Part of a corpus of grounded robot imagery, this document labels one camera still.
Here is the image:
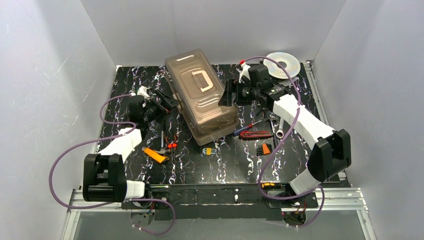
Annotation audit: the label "black handled silver tool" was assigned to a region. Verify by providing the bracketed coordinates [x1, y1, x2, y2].
[160, 130, 166, 153]

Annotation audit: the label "translucent brown tool box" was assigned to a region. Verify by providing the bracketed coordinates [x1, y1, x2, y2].
[164, 49, 239, 146]

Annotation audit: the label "red handled pliers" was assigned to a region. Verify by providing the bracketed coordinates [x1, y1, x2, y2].
[165, 130, 178, 157]

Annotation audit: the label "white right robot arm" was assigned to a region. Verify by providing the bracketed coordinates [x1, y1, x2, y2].
[218, 62, 352, 200]

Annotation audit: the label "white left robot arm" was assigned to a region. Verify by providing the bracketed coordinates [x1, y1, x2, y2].
[82, 90, 181, 203]

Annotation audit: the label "blue red screwdriver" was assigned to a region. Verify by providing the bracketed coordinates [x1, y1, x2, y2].
[232, 120, 261, 137]

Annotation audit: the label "red black utility knife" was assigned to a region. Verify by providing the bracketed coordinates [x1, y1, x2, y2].
[239, 130, 273, 141]

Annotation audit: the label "silver combination wrench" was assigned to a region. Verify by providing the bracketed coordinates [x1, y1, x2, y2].
[276, 117, 285, 139]

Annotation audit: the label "grey filament spool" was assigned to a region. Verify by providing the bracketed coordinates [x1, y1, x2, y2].
[263, 52, 301, 80]

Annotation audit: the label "black marbled mat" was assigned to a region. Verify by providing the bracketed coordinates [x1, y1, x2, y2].
[100, 66, 311, 185]

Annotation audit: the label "black orange hex key set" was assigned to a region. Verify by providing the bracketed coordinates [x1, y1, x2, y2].
[256, 143, 273, 156]

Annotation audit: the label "yellow small hex key set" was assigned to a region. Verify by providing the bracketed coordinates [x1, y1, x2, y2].
[202, 147, 217, 156]

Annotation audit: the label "orange black screwdriver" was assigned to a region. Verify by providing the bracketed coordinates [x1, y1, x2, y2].
[260, 182, 283, 190]

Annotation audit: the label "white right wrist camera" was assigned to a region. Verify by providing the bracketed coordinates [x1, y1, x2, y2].
[238, 60, 251, 84]

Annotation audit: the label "orange handled hammer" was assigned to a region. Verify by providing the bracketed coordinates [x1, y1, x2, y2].
[142, 147, 175, 165]

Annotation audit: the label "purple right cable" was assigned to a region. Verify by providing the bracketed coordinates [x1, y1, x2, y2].
[243, 55, 326, 229]

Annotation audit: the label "purple cable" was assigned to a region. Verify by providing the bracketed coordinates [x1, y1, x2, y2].
[243, 55, 326, 229]
[48, 94, 176, 237]

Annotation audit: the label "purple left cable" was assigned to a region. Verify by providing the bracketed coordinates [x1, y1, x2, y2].
[48, 94, 176, 237]

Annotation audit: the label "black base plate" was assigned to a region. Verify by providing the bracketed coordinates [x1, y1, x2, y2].
[120, 182, 319, 221]

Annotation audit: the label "aluminium frame rail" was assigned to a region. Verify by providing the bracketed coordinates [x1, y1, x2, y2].
[62, 184, 376, 240]

